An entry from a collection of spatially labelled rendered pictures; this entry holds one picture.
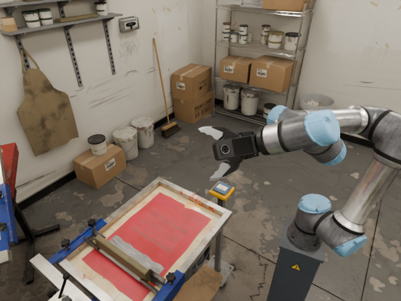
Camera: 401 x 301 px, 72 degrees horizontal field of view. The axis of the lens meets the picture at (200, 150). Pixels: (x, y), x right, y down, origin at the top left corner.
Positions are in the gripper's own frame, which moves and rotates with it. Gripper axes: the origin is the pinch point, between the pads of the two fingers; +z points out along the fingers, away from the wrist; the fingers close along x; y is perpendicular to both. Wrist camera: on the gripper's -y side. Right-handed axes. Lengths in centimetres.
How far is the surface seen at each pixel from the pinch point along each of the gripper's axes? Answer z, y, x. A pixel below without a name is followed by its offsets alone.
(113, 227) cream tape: 98, 23, -29
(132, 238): 85, 26, -36
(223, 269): 110, 124, -99
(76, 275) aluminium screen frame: 89, -5, -42
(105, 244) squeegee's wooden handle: 82, 9, -32
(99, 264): 88, 7, -42
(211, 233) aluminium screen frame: 51, 54, -42
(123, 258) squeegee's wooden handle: 71, 10, -39
